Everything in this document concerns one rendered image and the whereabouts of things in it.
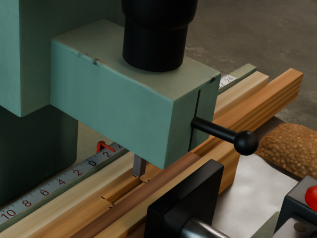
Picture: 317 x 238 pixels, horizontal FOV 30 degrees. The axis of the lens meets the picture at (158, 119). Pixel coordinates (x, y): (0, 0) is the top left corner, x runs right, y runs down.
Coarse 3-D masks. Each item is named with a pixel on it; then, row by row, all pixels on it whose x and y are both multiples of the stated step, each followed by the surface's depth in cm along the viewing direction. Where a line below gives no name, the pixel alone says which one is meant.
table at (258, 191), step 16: (272, 128) 75; (240, 160) 68; (256, 160) 69; (240, 176) 66; (256, 176) 66; (272, 176) 66; (288, 176) 67; (224, 192) 63; (240, 192) 63; (256, 192) 64; (272, 192) 64; (288, 192) 64; (224, 208) 61; (240, 208) 61; (256, 208) 62; (272, 208) 62; (224, 224) 59; (240, 224) 59; (256, 224) 59
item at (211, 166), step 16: (192, 176) 50; (208, 176) 50; (176, 192) 48; (192, 192) 48; (208, 192) 51; (160, 208) 46; (176, 208) 47; (192, 208) 50; (208, 208) 53; (160, 224) 46; (176, 224) 48; (192, 224) 50; (208, 224) 50
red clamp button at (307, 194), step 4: (308, 188) 46; (312, 188) 45; (316, 188) 45; (308, 192) 45; (312, 192) 45; (316, 192) 45; (308, 196) 45; (312, 196) 44; (316, 196) 44; (308, 200) 44; (312, 200) 44; (316, 200) 44; (308, 204) 44; (312, 204) 44; (316, 204) 44; (312, 208) 44; (316, 208) 44
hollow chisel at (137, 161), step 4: (136, 156) 55; (136, 160) 55; (140, 160) 55; (144, 160) 55; (136, 164) 55; (140, 164) 55; (144, 164) 55; (136, 168) 55; (140, 168) 55; (144, 168) 56; (136, 172) 56; (140, 172) 55; (144, 172) 56; (140, 176) 56
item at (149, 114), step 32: (96, 32) 53; (64, 64) 51; (96, 64) 49; (128, 64) 49; (192, 64) 50; (64, 96) 53; (96, 96) 50; (128, 96) 48; (160, 96) 46; (192, 96) 47; (96, 128) 52; (128, 128) 49; (160, 128) 47; (192, 128) 50; (160, 160) 48
